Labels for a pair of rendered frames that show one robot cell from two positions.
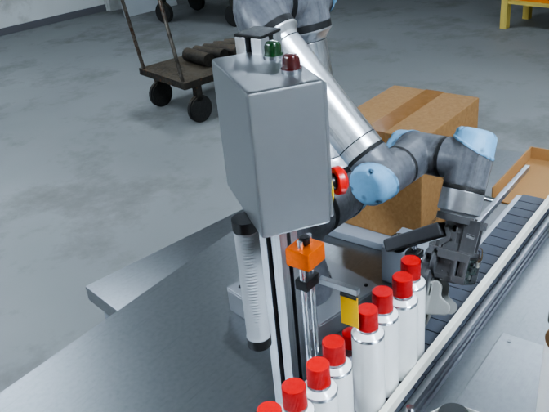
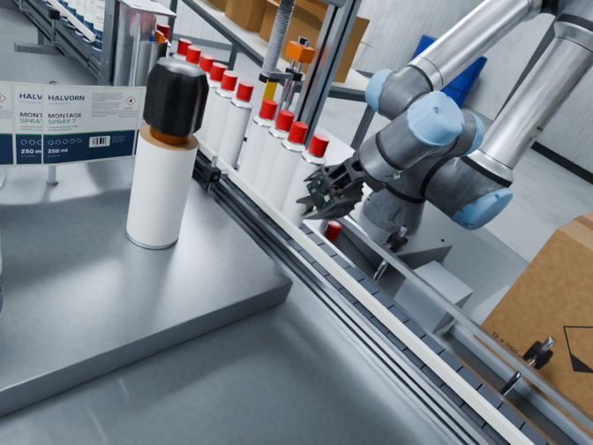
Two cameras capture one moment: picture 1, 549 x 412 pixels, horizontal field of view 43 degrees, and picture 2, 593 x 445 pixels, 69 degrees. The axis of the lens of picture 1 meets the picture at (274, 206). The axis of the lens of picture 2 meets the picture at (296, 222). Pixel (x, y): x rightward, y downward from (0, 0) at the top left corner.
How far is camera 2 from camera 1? 1.42 m
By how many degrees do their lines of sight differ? 74
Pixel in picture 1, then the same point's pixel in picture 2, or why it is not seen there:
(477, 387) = (234, 230)
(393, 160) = (400, 81)
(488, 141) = (422, 104)
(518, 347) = (268, 277)
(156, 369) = not seen: hidden behind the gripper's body
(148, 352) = not seen: hidden behind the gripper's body
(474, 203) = (367, 145)
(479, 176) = (389, 129)
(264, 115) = not seen: outside the picture
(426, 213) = (503, 318)
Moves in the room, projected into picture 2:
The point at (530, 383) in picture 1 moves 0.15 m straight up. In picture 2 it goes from (220, 254) to (240, 183)
